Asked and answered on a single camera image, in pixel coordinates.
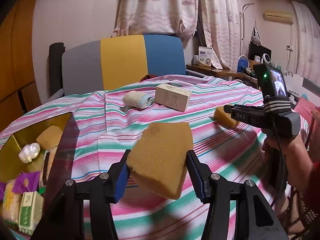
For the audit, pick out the person's right hand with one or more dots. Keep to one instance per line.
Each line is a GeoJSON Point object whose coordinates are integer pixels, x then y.
{"type": "Point", "coordinates": [298, 163]}

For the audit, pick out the rolled white blue sock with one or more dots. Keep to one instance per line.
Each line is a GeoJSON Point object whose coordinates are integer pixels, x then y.
{"type": "Point", "coordinates": [136, 99]}

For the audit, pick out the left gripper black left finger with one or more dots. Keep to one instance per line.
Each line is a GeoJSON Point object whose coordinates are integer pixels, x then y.
{"type": "Point", "coordinates": [64, 218]}

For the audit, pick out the wooden side desk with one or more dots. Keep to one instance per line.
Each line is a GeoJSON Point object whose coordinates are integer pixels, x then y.
{"type": "Point", "coordinates": [209, 71]}

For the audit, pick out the striped pink green bedsheet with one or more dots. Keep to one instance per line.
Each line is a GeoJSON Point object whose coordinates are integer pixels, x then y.
{"type": "Point", "coordinates": [107, 129]}

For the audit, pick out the beige cardboard box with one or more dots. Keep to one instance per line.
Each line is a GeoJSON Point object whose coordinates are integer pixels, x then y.
{"type": "Point", "coordinates": [173, 97]}

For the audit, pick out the yellow cracker snack packet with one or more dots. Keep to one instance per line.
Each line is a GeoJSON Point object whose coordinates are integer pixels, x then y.
{"type": "Point", "coordinates": [11, 203]}

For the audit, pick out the grey yellow blue headboard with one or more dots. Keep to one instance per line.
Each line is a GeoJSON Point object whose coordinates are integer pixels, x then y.
{"type": "Point", "coordinates": [112, 63]}

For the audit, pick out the blue round container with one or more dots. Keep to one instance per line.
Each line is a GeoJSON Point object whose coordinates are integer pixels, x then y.
{"type": "Point", "coordinates": [242, 63]}

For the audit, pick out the silver white ball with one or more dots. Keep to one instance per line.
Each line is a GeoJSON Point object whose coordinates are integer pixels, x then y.
{"type": "Point", "coordinates": [29, 152]}

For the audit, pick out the gold maroon storage box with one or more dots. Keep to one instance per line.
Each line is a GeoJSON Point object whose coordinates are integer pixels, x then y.
{"type": "Point", "coordinates": [61, 170]}

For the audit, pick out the white blue carton on desk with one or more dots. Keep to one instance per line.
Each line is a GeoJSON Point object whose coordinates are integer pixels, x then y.
{"type": "Point", "coordinates": [205, 56]}

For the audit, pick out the orange wooden wardrobe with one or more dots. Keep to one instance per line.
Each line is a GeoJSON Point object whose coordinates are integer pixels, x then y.
{"type": "Point", "coordinates": [18, 87]}

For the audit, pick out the wall air conditioner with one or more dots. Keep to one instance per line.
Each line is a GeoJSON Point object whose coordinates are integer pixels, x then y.
{"type": "Point", "coordinates": [278, 17]}

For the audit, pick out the green tea box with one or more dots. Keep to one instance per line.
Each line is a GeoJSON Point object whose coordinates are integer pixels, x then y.
{"type": "Point", "coordinates": [30, 212]}

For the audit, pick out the purple snack packet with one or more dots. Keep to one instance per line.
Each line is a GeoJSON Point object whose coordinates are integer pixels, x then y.
{"type": "Point", "coordinates": [25, 182]}

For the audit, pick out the pink patterned curtain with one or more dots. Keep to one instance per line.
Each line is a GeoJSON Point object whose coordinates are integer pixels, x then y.
{"type": "Point", "coordinates": [219, 20]}

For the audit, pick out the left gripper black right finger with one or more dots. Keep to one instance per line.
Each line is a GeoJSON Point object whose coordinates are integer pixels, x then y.
{"type": "Point", "coordinates": [254, 217]}

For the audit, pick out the red sleeve forearm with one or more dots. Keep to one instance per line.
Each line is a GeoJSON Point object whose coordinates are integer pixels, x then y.
{"type": "Point", "coordinates": [311, 193]}

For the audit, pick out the yellow sponge block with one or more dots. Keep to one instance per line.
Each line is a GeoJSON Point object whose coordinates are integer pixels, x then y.
{"type": "Point", "coordinates": [224, 118]}
{"type": "Point", "coordinates": [50, 137]}
{"type": "Point", "coordinates": [157, 160]}

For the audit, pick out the black camera with screen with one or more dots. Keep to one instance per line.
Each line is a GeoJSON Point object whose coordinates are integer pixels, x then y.
{"type": "Point", "coordinates": [270, 80]}

